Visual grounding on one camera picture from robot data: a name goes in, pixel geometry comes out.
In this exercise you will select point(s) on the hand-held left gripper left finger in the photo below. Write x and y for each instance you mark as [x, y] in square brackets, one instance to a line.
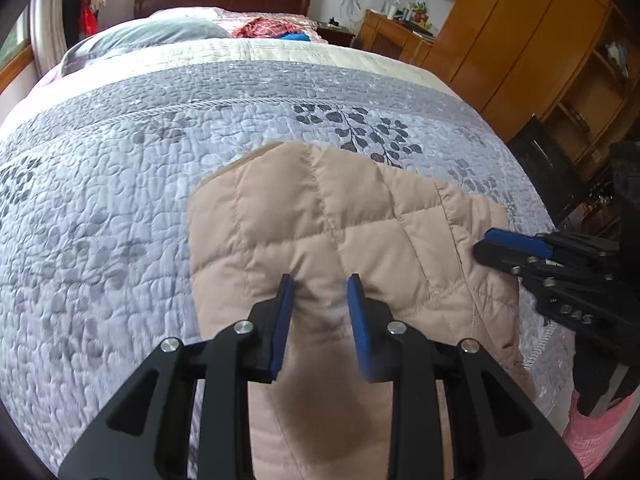
[280, 330]

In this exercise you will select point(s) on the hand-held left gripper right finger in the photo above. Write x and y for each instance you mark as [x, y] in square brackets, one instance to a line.
[361, 330]

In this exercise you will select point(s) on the grey quilted leaf-print bedspread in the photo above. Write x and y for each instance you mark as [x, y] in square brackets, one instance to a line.
[125, 210]

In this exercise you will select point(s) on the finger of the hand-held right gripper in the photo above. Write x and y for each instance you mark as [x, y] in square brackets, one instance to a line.
[520, 242]
[505, 260]

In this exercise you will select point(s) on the blue cloth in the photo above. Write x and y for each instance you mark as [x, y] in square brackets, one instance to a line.
[294, 37]

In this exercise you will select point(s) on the white bottle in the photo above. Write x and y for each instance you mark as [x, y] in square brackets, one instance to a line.
[390, 10]

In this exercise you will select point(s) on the light curtain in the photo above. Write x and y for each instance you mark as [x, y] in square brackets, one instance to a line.
[47, 25]

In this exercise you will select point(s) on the wooden wardrobe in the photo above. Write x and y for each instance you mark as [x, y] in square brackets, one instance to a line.
[500, 35]

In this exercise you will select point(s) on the person's right forearm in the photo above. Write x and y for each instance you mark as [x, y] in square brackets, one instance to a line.
[595, 440]

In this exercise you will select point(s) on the black chair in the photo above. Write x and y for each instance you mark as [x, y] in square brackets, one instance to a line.
[545, 170]

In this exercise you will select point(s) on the wooden desk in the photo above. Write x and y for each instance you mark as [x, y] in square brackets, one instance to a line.
[385, 40]

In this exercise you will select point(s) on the red patterned cloth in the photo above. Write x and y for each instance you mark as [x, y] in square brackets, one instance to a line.
[260, 27]

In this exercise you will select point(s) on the purple cloth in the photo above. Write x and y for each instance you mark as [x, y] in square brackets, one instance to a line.
[47, 82]

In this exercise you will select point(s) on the dark nightstand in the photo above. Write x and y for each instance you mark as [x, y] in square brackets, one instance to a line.
[335, 35]

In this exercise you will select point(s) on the grey pillow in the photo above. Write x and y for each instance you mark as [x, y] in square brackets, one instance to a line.
[150, 35]

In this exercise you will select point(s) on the beige quilted jacket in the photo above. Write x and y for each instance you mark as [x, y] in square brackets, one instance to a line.
[350, 220]

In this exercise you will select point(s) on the red hanging garment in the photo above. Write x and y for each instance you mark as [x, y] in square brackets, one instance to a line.
[90, 22]

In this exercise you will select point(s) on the wooden framed window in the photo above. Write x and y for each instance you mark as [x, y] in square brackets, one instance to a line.
[15, 55]

